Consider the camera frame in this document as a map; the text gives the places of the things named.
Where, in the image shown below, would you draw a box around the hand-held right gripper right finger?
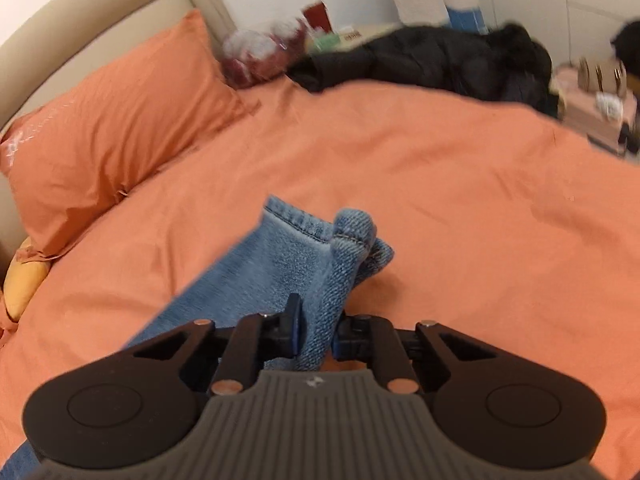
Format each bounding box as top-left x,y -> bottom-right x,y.
330,314 -> 498,395

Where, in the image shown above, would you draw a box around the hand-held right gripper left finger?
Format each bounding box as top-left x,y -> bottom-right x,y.
127,293 -> 303,396

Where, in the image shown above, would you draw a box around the blue denim pants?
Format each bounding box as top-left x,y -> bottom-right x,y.
0,195 -> 396,480

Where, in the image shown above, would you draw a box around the bed with orange sheet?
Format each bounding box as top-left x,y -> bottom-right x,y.
0,77 -> 640,480

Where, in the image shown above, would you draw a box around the orange embroidered pillow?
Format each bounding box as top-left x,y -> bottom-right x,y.
0,9 -> 261,261

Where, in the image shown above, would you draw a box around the yellow pillow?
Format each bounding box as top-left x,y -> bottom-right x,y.
0,237 -> 51,323

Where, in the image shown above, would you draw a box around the clear plastic bag with fruit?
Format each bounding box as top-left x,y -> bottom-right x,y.
220,17 -> 312,89

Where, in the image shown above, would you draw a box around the green box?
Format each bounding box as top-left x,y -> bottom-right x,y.
309,32 -> 347,54

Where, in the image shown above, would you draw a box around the black jacket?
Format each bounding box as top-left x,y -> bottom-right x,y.
286,22 -> 562,117

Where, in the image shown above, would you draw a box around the red box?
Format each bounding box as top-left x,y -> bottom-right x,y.
302,1 -> 336,36

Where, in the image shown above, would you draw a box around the pink side table with items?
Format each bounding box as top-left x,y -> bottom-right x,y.
550,56 -> 640,157

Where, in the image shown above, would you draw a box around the beige padded headboard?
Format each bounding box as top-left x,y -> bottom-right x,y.
0,0 -> 237,261

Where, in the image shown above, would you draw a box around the dark fluffy item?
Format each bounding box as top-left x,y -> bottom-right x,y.
610,19 -> 640,63

